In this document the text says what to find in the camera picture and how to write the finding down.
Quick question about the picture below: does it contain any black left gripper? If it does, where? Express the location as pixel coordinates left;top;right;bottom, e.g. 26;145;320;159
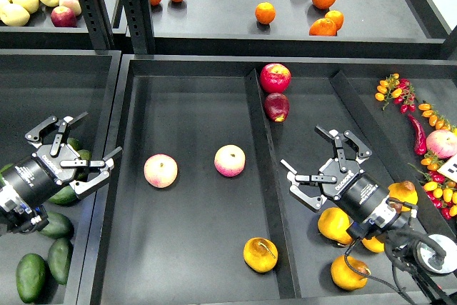
3;111;123;208

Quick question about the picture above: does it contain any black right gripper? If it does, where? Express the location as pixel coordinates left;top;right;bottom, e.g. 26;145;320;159
280;125;389;225

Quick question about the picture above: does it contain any dark green avocado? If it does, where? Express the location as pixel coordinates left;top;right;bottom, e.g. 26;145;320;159
16;253;46;304

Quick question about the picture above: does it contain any yellow pear beneath right arm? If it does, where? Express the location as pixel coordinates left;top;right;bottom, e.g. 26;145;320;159
281;126;397;245

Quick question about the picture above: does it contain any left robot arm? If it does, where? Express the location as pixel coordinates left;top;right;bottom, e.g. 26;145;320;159
1;112;122;235

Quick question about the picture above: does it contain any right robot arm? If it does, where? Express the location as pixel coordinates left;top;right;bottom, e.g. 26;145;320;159
281;126;456;304

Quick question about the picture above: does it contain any green avocado beside upper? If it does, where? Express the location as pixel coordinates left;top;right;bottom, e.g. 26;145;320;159
76;149;92;181

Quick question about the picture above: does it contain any green avocado mid left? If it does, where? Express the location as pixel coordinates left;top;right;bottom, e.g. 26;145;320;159
48;186;78;206

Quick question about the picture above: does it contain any yellow pear under gripper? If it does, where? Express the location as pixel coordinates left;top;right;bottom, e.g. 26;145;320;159
317;207;353;246

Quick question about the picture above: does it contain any yellow pear with brown top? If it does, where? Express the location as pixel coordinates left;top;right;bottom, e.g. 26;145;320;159
388;181;418;205

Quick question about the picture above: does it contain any green avocado lower left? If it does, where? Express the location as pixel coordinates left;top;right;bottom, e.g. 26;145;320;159
48;238;73;286

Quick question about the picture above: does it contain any light green lime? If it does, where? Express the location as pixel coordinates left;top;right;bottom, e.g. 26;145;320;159
0;163;13;176

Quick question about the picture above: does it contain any black left tray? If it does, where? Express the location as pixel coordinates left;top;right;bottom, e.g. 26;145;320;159
1;49;121;304

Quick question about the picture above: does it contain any black tray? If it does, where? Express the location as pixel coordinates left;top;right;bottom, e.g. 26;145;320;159
1;49;121;304
77;56;456;304

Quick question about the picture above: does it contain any red chili pepper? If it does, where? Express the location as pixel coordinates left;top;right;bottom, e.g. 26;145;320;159
407;114;427;156

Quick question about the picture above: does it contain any dark red apple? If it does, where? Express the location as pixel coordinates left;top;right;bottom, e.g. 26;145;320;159
263;93;290;122

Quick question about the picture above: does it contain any cherry tomato bunch lower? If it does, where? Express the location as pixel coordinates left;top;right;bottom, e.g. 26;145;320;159
416;102;456;221

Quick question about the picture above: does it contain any cherry tomato bunch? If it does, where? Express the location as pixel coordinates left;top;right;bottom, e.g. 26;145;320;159
416;102;456;221
374;73;416;114

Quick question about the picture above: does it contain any pink apple left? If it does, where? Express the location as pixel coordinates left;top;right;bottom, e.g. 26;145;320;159
144;154;178;189

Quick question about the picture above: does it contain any pink apple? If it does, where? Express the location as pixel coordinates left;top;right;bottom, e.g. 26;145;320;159
214;144;246;177
144;154;178;189

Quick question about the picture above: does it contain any cherry tomato bunch upper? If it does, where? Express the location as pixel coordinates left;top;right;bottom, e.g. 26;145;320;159
374;73;416;114

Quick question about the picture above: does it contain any pink peach right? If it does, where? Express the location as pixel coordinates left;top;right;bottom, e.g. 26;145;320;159
426;129;456;159

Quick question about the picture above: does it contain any white label card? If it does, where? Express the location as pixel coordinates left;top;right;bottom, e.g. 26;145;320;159
438;154;457;182

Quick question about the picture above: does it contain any pink apple centre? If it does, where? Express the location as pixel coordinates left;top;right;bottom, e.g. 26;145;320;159
214;144;246;177

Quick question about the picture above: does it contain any bright red apple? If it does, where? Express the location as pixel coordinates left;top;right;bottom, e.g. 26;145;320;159
260;63;291;94

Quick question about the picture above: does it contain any black middle tray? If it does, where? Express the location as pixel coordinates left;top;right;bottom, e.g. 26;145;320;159
77;56;456;304

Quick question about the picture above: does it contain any red apple on shelf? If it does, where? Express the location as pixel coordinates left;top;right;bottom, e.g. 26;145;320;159
51;6;77;27

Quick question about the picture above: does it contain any orange front right shelf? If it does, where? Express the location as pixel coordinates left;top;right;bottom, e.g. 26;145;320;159
308;18;337;36

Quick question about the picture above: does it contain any pale yellow apple front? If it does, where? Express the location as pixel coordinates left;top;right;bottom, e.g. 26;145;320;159
1;4;30;26

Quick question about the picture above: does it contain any orange behind front orange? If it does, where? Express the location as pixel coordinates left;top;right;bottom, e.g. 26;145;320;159
324;10;344;31

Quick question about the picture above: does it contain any orange on shelf centre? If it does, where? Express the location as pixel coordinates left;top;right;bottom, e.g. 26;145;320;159
254;2;276;25

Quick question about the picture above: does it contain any black shelf post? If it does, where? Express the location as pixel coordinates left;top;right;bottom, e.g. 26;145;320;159
79;0;114;51

